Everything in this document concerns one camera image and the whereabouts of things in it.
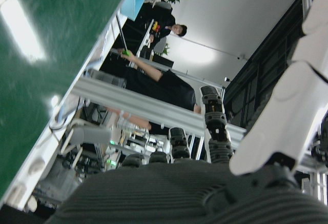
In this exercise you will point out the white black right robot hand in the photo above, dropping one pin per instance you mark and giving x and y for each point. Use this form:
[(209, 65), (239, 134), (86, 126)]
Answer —
[(179, 195)]

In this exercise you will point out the aluminium cross beam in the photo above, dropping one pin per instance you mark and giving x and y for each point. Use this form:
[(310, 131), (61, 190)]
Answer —
[(153, 106)]

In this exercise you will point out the person in black shirt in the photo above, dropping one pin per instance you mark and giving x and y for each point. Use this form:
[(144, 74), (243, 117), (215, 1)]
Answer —
[(169, 85)]

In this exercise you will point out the white chair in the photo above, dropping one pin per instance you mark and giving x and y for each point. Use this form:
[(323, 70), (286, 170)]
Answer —
[(87, 134)]

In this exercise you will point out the small green object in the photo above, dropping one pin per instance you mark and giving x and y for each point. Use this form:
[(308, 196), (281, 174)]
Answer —
[(126, 53)]

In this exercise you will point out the person with black hair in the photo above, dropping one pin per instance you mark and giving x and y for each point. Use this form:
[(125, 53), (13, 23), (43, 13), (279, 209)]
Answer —
[(164, 21)]

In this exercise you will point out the green conveyor belt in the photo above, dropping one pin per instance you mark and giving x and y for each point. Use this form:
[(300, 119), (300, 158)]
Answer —
[(51, 55)]

